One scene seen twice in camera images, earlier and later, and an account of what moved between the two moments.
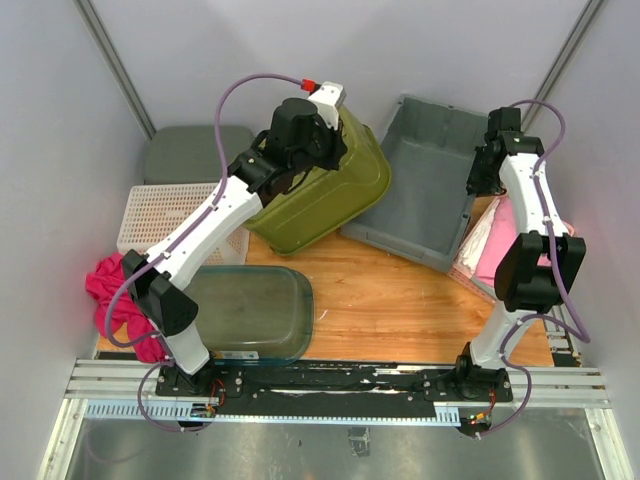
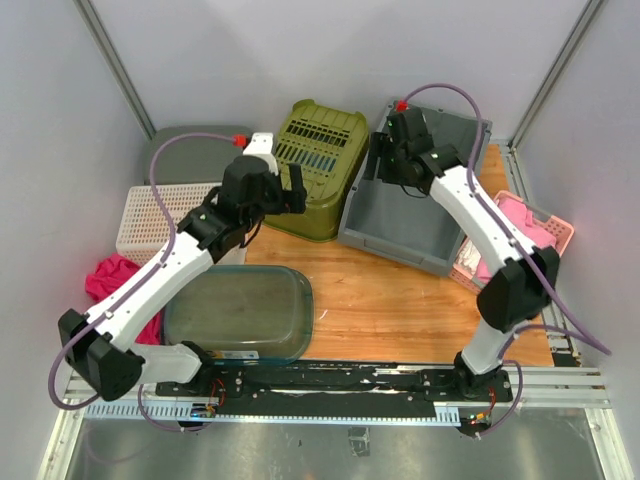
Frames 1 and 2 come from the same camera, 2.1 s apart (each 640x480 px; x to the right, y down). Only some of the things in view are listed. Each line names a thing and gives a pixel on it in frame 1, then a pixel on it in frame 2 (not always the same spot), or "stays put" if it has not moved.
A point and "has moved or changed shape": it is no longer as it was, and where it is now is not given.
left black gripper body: [324, 152] -> [276, 201]
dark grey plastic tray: [177, 155] stays put
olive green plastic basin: [324, 200] has moved or changed shape
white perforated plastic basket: [151, 210] stays put
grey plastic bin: [419, 207] has moved or changed shape
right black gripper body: [481, 176] -> [393, 171]
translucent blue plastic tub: [255, 315] stays put
